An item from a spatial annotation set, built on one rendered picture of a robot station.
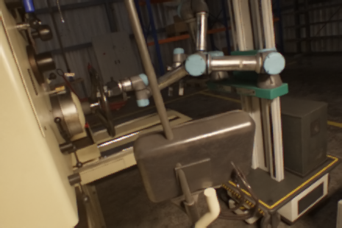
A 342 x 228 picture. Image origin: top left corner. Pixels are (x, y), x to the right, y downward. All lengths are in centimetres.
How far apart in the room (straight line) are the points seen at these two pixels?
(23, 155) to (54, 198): 16
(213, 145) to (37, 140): 48
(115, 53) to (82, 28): 143
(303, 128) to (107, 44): 704
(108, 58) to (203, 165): 757
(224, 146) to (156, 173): 20
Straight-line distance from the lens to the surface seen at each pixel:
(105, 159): 202
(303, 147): 196
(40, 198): 80
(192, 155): 64
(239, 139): 66
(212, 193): 76
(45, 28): 115
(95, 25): 874
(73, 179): 94
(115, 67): 816
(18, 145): 74
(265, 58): 133
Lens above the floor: 153
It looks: 17 degrees down
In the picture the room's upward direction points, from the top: 12 degrees counter-clockwise
